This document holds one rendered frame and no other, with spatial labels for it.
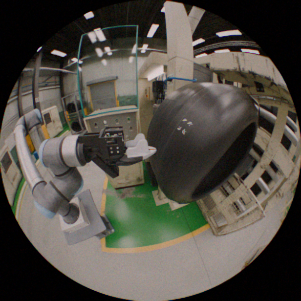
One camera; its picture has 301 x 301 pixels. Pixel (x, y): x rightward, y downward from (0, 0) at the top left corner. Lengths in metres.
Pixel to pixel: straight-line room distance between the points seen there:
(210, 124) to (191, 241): 1.47
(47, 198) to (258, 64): 0.97
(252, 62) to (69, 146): 0.80
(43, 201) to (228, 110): 0.53
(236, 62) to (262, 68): 0.17
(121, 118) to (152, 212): 1.33
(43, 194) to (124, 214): 1.27
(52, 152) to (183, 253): 1.55
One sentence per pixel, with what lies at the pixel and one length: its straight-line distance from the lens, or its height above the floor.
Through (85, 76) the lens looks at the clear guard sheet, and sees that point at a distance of 0.97.
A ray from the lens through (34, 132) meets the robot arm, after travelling 0.76.
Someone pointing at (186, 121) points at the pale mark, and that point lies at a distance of 0.20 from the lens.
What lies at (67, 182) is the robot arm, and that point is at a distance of 0.35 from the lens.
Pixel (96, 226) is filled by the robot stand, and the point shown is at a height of 0.60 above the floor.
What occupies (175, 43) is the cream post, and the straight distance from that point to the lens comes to 0.67.
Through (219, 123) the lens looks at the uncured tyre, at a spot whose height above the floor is 1.37.
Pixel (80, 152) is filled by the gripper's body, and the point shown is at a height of 1.30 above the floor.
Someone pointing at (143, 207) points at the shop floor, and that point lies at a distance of 1.48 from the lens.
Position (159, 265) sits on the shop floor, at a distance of 1.49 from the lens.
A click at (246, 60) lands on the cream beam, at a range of 0.65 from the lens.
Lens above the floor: 1.41
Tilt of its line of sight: 36 degrees down
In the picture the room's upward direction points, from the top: straight up
